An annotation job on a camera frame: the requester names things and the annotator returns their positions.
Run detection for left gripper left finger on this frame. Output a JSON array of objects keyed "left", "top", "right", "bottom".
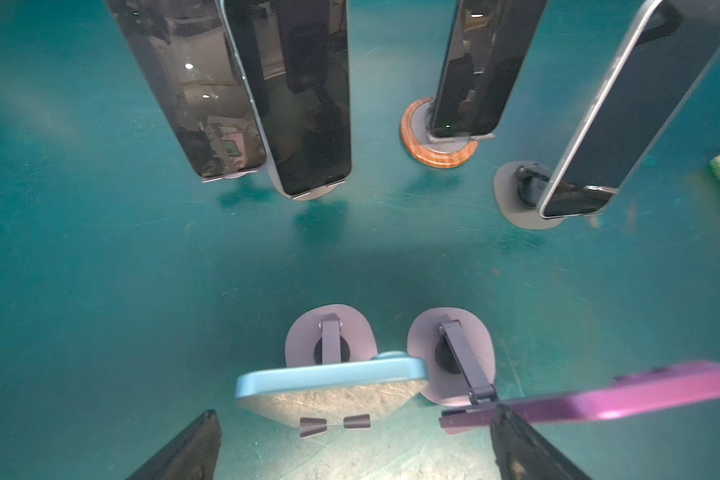
[{"left": 127, "top": 410, "right": 222, "bottom": 480}]

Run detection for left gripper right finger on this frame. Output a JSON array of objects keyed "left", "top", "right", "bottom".
[{"left": 490, "top": 404, "right": 591, "bottom": 480}]

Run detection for light blue phone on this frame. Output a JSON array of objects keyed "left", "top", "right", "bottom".
[{"left": 236, "top": 352, "right": 429, "bottom": 428}]

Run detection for purple phone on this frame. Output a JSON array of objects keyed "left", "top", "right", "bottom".
[{"left": 439, "top": 361, "right": 720, "bottom": 435}]

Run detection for black phone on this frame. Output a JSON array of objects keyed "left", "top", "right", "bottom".
[
  {"left": 429, "top": 0, "right": 547, "bottom": 138},
  {"left": 107, "top": 0, "right": 267, "bottom": 179}
]

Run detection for wooden round phone stand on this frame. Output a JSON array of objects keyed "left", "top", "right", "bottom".
[{"left": 400, "top": 98, "right": 478, "bottom": 169}]

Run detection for black phone on wooden stand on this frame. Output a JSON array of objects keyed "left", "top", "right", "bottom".
[{"left": 429, "top": 0, "right": 547, "bottom": 138}]

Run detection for blue-edged phone back row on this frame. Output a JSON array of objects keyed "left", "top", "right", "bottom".
[{"left": 220, "top": 0, "right": 352, "bottom": 195}]

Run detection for silver phone back right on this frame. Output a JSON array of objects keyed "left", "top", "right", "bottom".
[{"left": 536, "top": 0, "right": 720, "bottom": 220}]

